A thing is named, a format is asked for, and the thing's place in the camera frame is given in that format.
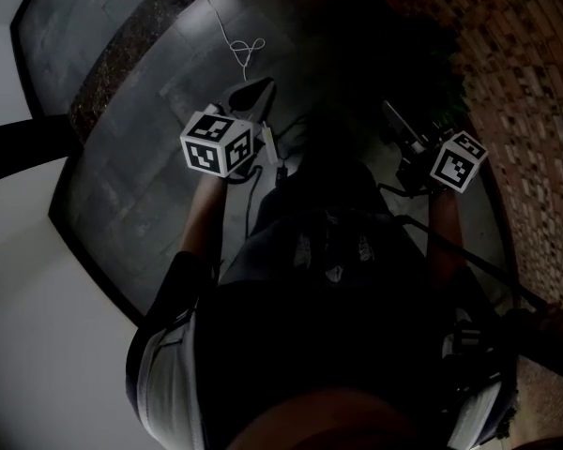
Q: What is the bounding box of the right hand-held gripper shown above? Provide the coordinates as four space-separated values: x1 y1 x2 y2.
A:
378 99 490 200

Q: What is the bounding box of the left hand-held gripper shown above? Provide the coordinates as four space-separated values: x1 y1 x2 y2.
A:
179 76 278 186

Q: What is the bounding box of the person's left forearm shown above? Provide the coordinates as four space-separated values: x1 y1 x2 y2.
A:
176 173 230 274

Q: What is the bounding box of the person's right forearm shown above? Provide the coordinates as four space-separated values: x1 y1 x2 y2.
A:
424 188 469 294

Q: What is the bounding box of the person's dark clothing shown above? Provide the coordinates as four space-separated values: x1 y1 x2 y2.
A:
124 110 520 450

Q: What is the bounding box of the thin white cable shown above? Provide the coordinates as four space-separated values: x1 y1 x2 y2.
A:
189 0 267 83

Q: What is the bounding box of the black strap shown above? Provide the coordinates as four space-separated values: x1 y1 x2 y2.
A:
377 183 550 312

